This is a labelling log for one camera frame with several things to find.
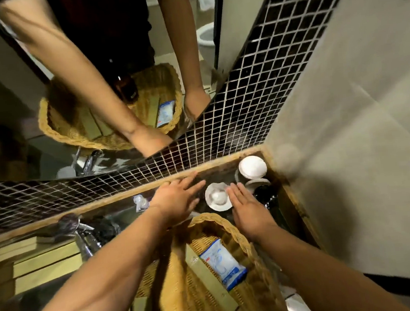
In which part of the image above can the person's right hand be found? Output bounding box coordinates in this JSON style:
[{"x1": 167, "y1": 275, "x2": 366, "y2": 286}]
[{"x1": 225, "y1": 178, "x2": 280, "y2": 246}]

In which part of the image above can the person's left hand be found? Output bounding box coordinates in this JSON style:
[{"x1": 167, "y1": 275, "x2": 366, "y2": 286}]
[{"x1": 145, "y1": 171, "x2": 211, "y2": 229}]

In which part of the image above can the person's right forearm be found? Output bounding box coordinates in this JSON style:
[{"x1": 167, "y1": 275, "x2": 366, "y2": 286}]
[{"x1": 253, "y1": 211, "x2": 410, "y2": 311}]

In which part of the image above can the person's left forearm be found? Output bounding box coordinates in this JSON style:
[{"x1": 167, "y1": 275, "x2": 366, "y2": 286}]
[{"x1": 0, "y1": 204, "x2": 186, "y2": 311}]

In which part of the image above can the paper-covered white cup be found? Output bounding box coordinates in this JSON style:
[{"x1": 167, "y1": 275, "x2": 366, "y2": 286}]
[
  {"x1": 244, "y1": 177, "x2": 273, "y2": 194},
  {"x1": 203, "y1": 181, "x2": 235, "y2": 213},
  {"x1": 237, "y1": 154, "x2": 269, "y2": 182}
]

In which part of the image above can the black kettle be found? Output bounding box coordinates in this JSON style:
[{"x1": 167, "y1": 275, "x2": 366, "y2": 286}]
[{"x1": 253, "y1": 184, "x2": 281, "y2": 211}]

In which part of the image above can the small clear bottle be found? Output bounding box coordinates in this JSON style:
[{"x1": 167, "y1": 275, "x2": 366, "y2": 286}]
[{"x1": 132, "y1": 193, "x2": 150, "y2": 213}]

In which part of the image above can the blue and white packet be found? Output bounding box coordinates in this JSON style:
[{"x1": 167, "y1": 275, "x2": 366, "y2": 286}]
[{"x1": 197, "y1": 235, "x2": 250, "y2": 294}]

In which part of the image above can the long olive green box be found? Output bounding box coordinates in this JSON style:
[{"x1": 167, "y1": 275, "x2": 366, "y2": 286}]
[{"x1": 183, "y1": 239, "x2": 239, "y2": 311}]

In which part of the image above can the chrome faucet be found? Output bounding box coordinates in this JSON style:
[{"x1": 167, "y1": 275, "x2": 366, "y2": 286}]
[{"x1": 57, "y1": 210, "x2": 106, "y2": 264}]

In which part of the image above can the woven wicker basket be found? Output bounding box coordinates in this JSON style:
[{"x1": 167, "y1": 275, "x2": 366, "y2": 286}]
[{"x1": 127, "y1": 206, "x2": 291, "y2": 311}]

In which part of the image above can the white ceramic dish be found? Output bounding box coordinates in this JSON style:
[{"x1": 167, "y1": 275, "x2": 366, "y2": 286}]
[{"x1": 280, "y1": 282, "x2": 317, "y2": 311}]

